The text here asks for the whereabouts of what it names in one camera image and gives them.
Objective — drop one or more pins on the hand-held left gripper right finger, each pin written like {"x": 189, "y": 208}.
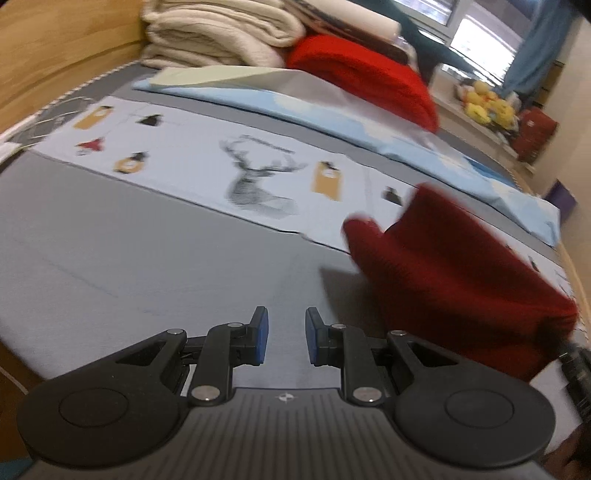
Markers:
{"x": 311, "y": 337}

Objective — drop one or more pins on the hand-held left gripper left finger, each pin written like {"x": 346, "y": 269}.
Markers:
{"x": 263, "y": 334}

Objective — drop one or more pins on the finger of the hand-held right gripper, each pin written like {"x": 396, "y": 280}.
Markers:
{"x": 575, "y": 369}

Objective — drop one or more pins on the red knit sweater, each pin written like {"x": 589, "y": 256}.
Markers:
{"x": 438, "y": 277}

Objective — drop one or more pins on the grey bed mattress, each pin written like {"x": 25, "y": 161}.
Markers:
{"x": 115, "y": 240}

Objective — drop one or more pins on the purple box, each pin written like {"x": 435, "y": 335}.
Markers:
{"x": 563, "y": 194}

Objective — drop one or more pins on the printed blanket with deer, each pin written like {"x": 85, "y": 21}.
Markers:
{"x": 194, "y": 152}

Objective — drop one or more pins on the light blue bed sheet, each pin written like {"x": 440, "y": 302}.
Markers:
{"x": 323, "y": 110}

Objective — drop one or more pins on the red suitcase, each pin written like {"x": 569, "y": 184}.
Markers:
{"x": 533, "y": 134}

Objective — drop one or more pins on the red cushion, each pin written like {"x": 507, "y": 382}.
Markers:
{"x": 360, "y": 74}

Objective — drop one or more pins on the yellow plush toys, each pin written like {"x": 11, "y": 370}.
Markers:
{"x": 489, "y": 106}

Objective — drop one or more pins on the beige folded blanket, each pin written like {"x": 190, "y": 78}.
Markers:
{"x": 207, "y": 32}

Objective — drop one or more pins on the dark teal cloth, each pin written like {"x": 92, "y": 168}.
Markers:
{"x": 425, "y": 46}

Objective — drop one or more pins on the white folded cloth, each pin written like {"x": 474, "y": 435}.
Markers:
{"x": 351, "y": 16}

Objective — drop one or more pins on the blue curtain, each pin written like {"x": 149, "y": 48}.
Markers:
{"x": 535, "y": 41}

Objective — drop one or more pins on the wooden headboard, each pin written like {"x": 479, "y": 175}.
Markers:
{"x": 55, "y": 55}

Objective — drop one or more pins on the window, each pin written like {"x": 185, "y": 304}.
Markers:
{"x": 475, "y": 23}

